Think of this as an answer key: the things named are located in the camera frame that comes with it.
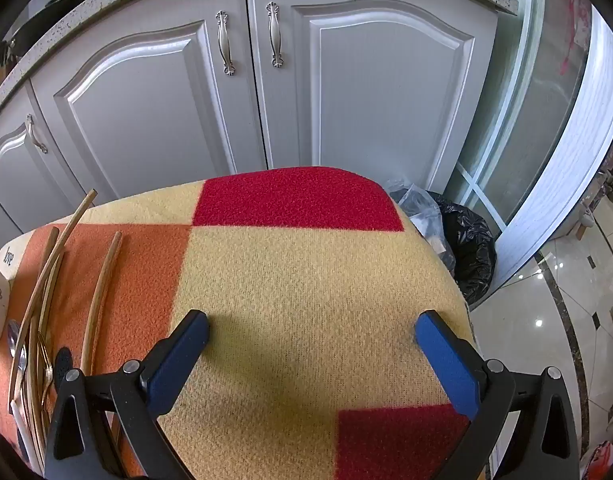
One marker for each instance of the glass display cabinet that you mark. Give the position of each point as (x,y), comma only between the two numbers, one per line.
(537,65)

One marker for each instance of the cabinet door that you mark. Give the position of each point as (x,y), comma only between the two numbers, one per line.
(384,88)
(36,184)
(140,99)

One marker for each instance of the short brown wooden chopstick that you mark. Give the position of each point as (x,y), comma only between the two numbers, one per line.
(49,246)

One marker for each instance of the far left cabinet door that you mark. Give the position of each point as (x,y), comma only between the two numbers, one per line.
(36,184)

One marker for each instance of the silver cabinet handle left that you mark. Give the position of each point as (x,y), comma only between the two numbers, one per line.
(224,44)

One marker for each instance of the curved brown wooden chopstick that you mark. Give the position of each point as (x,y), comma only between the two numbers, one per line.
(99,295)

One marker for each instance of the black trash bag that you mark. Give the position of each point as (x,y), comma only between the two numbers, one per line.
(459,237)

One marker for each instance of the right cabinet door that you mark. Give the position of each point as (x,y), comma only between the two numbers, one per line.
(384,88)

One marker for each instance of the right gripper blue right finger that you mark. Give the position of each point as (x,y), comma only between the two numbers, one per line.
(453,360)

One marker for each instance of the checkered red orange blanket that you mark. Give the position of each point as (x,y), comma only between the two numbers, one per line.
(312,280)

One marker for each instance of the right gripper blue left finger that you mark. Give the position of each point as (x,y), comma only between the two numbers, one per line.
(172,359)

